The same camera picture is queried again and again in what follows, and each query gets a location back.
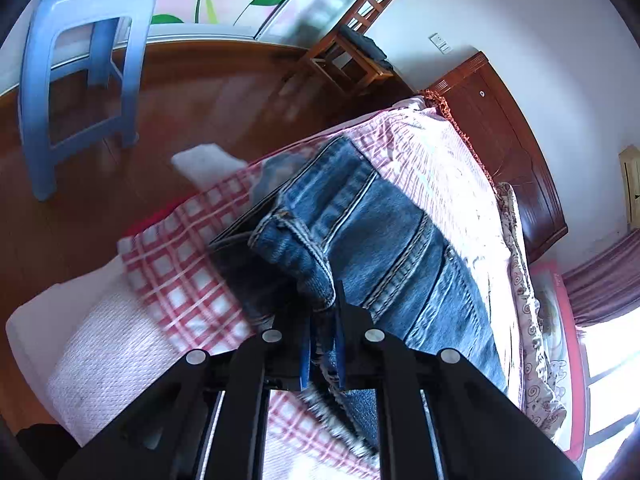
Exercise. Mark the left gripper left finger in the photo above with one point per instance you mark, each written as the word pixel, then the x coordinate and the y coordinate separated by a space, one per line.
pixel 205 418

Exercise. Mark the wooden chair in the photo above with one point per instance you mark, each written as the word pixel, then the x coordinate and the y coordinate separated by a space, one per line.
pixel 341 64

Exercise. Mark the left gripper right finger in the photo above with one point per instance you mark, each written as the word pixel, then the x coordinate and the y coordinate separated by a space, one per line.
pixel 438 416

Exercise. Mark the dark wooden headboard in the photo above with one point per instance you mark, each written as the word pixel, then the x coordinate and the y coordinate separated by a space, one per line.
pixel 487 113

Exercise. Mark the wall air conditioner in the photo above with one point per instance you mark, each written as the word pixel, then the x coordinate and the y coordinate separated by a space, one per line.
pixel 630 167

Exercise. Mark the blue denim jeans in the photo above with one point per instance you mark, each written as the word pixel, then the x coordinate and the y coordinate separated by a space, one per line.
pixel 337 221

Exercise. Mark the window with dark frame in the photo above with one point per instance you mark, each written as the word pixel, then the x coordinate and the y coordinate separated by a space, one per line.
pixel 612 363

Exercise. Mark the pink cartoon bed side panel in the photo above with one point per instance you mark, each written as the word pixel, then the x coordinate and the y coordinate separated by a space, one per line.
pixel 560 337

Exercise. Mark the blue plastic stool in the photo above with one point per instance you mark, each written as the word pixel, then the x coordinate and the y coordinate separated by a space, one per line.
pixel 116 51

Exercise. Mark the dark cloth on chair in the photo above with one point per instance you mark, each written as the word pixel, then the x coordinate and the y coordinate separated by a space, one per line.
pixel 366 45

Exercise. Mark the floral patterned quilt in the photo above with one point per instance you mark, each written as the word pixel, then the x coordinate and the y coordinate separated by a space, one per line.
pixel 540 402

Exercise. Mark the purple curtain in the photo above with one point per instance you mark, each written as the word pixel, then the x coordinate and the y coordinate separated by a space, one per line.
pixel 607 286

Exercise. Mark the white wall socket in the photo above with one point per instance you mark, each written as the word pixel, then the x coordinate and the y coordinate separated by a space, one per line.
pixel 440 43

